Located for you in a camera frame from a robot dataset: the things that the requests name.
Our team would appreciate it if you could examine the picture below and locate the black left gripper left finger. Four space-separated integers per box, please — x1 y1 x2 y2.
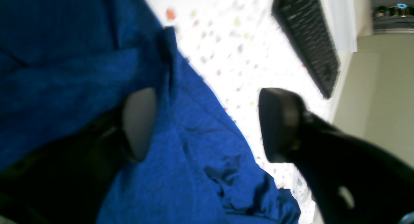
0 88 157 224

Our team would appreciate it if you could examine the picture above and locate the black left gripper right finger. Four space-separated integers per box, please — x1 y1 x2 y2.
258 88 414 224

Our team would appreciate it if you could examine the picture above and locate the dark blue t-shirt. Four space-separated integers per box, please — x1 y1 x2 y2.
0 0 300 224

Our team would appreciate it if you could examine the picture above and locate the black computer keyboard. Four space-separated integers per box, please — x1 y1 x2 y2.
271 0 340 99

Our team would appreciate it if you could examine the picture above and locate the terrazzo patterned table cloth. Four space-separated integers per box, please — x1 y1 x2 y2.
146 0 356 224

